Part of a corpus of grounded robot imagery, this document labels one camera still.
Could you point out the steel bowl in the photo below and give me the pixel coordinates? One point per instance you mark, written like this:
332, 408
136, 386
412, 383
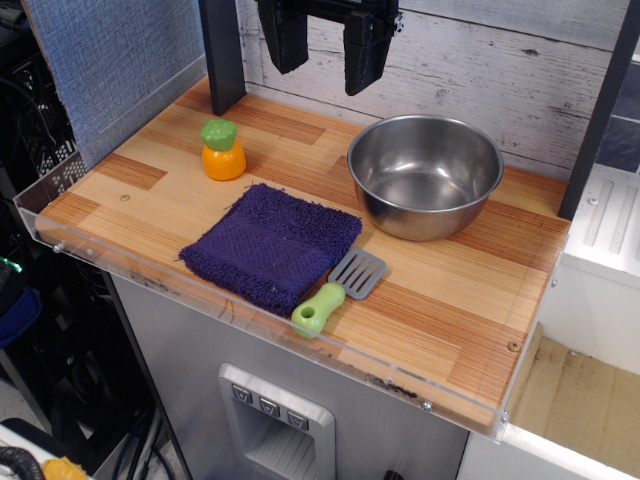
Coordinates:
421, 177

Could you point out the black vertical post left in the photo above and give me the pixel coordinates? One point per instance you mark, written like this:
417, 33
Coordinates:
221, 36

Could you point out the black equipment rack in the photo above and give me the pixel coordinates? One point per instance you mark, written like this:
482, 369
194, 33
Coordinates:
63, 345

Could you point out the white toy sink unit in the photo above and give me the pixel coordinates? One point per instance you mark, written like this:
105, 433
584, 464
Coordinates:
574, 411

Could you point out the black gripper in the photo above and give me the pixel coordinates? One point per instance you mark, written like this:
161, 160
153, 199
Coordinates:
366, 40

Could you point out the clear acrylic edge guard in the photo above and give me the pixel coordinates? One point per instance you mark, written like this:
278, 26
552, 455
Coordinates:
427, 333

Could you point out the grey ice dispenser panel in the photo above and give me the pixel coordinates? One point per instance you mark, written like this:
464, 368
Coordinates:
277, 433

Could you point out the black vertical post right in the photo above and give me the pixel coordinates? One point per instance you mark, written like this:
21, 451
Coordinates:
615, 75

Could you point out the orange toy with green top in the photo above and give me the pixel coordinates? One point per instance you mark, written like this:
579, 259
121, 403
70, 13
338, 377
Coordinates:
222, 155

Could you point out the yellow object bottom left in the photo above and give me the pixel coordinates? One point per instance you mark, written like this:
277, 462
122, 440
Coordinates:
63, 469

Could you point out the black vertical post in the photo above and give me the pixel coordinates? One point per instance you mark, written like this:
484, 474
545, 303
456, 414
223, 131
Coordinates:
221, 36
615, 75

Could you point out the silver toy fridge cabinet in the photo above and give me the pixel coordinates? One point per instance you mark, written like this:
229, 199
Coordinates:
183, 349

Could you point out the purple cloth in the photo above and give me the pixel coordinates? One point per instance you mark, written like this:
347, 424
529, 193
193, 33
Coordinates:
270, 248

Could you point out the blue fabric panel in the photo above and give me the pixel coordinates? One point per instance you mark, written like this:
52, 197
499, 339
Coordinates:
117, 64

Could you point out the green handled grey spatula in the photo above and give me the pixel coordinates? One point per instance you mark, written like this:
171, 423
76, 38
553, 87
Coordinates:
355, 276

